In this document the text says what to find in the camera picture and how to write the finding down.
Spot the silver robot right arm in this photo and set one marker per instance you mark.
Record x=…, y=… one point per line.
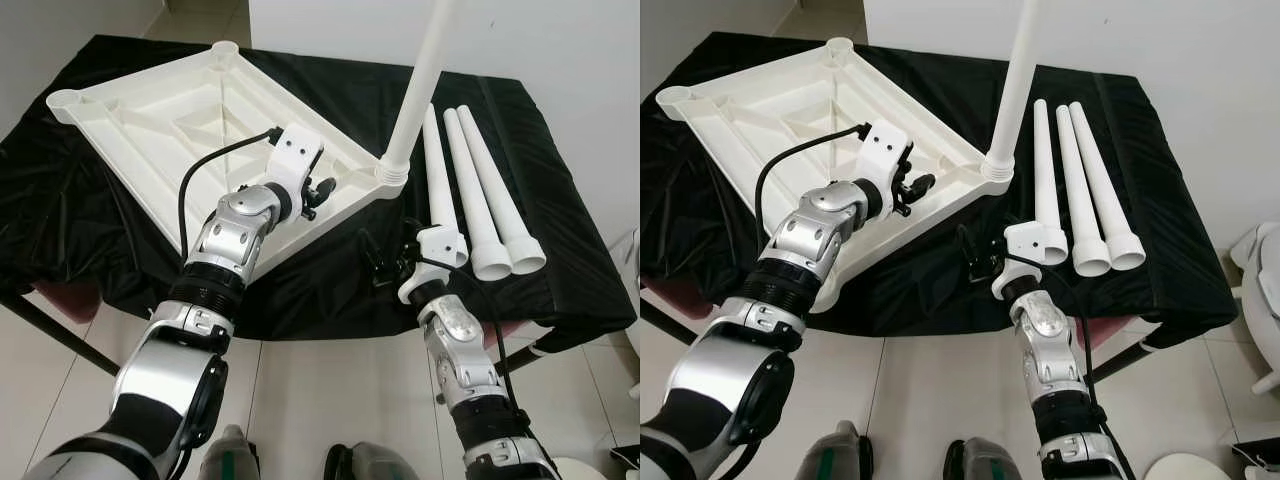
x=460, y=350
x=1045, y=340

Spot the silver robot left leg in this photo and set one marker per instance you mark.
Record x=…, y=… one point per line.
x=225, y=460
x=832, y=460

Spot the white plastic table top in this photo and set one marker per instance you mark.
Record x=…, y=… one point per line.
x=130, y=115
x=740, y=115

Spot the black flat box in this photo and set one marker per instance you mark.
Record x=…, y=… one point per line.
x=1258, y=458
x=626, y=458

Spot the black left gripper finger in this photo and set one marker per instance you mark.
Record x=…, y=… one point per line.
x=920, y=184
x=311, y=210
x=902, y=207
x=326, y=186

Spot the black tablecloth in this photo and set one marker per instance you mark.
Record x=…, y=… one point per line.
x=320, y=295
x=930, y=290

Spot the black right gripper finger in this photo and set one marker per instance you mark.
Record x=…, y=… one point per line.
x=968, y=251
x=374, y=258

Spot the white plastic table leg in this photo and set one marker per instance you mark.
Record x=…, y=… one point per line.
x=1044, y=170
x=437, y=170
x=495, y=180
x=470, y=190
x=1105, y=180
x=425, y=60
x=1078, y=190
x=1015, y=70

